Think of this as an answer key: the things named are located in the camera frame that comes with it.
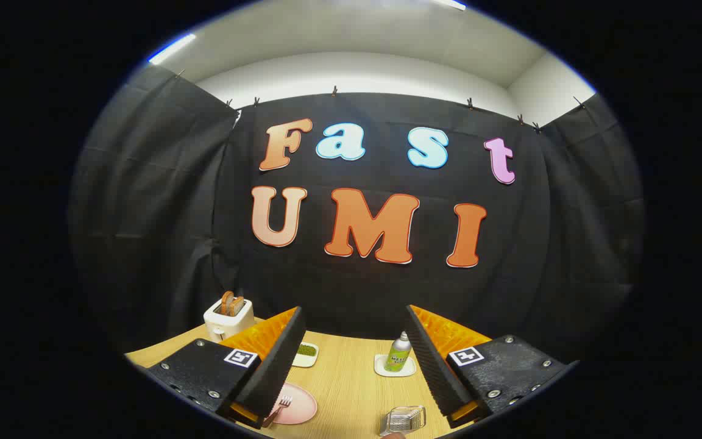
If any silver green soda bottle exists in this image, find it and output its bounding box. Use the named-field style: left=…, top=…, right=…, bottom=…
left=386, top=331, right=413, bottom=373

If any metal fork with wooden handle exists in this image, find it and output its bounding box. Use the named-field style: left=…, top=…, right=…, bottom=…
left=263, top=395, right=293, bottom=429

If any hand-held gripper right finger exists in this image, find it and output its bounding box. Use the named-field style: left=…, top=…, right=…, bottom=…
left=404, top=304, right=573, bottom=430

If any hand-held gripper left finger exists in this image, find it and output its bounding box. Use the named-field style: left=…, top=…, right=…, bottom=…
left=146, top=306, right=308, bottom=430

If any white divided dish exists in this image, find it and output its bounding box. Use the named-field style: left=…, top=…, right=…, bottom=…
left=292, top=342, right=320, bottom=368

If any perforated metal tray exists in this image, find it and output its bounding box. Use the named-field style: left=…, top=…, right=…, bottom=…
left=380, top=405, right=427, bottom=437

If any white square coaster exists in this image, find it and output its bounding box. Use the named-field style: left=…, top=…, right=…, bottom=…
left=374, top=354, right=417, bottom=377

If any white toaster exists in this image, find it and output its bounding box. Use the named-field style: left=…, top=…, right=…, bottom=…
left=203, top=298, right=255, bottom=342

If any pink round plate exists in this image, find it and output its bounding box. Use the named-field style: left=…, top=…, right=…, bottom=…
left=269, top=382, right=318, bottom=426

